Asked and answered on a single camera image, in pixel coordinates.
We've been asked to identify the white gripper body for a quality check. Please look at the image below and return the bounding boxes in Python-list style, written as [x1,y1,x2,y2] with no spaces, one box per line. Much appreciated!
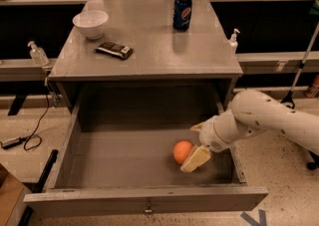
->
[199,114,231,152]

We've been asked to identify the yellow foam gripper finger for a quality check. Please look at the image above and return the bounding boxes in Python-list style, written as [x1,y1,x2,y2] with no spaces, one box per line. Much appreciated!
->
[180,145,211,173]
[190,121,205,132]

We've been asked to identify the orange ball fruit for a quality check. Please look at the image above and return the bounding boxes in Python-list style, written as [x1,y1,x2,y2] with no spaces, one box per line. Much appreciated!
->
[172,140,194,164]

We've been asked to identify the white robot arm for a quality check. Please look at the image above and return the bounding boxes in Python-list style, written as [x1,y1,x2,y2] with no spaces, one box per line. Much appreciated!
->
[180,90,319,173]

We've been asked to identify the small metal drawer knob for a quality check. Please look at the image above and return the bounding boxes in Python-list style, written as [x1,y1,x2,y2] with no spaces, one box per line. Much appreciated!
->
[144,201,154,214]

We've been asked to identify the grey open top drawer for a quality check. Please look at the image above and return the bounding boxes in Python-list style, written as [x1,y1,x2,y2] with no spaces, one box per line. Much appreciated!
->
[25,86,268,217]

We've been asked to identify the grey mop pole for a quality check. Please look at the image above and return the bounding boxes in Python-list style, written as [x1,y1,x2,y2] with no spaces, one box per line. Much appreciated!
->
[281,22,319,109]

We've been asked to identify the grey wooden cabinet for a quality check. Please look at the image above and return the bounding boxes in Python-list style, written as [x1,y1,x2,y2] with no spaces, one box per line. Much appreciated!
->
[49,0,242,107]

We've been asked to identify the blue floor tape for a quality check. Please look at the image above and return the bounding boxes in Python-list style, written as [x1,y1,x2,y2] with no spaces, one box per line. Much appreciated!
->
[240,208,268,226]

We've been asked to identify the white pump bottle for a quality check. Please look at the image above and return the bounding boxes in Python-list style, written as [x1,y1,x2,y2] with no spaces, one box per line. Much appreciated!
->
[228,28,240,53]

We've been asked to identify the black chair leg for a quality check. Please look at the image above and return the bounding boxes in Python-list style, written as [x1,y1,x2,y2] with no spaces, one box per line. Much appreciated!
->
[305,150,319,170]

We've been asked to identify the orange bottle on floor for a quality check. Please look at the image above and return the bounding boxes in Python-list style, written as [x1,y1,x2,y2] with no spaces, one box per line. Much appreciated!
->
[304,75,319,98]

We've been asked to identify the dark snack bar wrapper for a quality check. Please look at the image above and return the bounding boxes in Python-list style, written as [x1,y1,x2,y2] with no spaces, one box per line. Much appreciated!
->
[95,42,134,60]

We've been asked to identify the blue pepsi soda can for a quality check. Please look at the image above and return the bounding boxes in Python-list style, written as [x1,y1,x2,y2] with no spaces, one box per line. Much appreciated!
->
[172,0,192,31]

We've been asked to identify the white ceramic bowl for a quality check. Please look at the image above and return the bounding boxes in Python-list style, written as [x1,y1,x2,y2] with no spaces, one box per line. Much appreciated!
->
[73,10,109,40]

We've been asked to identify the clear sanitizer pump bottle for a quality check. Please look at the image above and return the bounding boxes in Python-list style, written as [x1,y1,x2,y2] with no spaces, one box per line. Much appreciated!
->
[28,41,49,67]

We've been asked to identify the cardboard box corner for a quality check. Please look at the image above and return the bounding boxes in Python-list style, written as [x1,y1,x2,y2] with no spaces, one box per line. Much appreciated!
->
[0,164,31,226]

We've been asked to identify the black power adapter cable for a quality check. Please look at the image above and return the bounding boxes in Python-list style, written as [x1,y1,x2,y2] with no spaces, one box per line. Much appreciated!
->
[0,84,53,152]

